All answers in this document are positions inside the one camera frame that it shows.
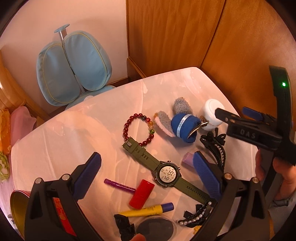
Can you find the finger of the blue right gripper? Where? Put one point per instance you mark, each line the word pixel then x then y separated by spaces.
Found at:
pixel 228 117
pixel 253 114

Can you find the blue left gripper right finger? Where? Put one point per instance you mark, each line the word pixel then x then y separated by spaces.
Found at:
pixel 210 175

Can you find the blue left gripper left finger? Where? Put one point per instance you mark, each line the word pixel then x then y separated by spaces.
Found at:
pixel 83 176

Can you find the white round jar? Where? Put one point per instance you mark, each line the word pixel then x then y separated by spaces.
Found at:
pixel 208 112

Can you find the purple small tube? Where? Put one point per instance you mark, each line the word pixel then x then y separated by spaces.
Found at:
pixel 119 186

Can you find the pink lipstick tube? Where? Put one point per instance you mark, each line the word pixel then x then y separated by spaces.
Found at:
pixel 188 159

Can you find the black claw hair clip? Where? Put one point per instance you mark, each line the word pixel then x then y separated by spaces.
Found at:
pixel 215 142

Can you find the green digital wristwatch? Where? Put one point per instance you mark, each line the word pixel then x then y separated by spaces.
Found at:
pixel 166 174

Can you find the black pearl bow clip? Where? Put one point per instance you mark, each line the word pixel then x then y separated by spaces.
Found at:
pixel 198 218

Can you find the blue plush hair clip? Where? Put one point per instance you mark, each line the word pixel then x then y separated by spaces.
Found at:
pixel 184 124

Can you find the red lipstick case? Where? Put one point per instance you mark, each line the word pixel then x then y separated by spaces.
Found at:
pixel 141 194

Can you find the yellow cosmetic tube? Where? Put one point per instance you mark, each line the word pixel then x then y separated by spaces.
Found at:
pixel 149 211

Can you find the black ribbon bow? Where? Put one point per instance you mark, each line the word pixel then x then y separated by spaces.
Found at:
pixel 126 229

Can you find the clear round compact case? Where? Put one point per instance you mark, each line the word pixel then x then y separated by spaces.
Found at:
pixel 156 228

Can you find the wooden wardrobe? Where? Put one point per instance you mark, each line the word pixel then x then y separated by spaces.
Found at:
pixel 232 42

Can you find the green cabbage plush toy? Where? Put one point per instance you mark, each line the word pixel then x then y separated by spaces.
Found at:
pixel 4 167

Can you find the pink bed sheet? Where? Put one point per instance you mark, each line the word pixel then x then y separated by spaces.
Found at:
pixel 22 124

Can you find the orange pillow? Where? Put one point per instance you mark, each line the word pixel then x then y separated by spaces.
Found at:
pixel 5 132

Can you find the wooden bed headboard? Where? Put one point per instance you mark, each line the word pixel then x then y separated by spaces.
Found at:
pixel 13 96

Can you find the light blue chair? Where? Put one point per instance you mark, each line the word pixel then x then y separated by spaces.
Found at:
pixel 73 68

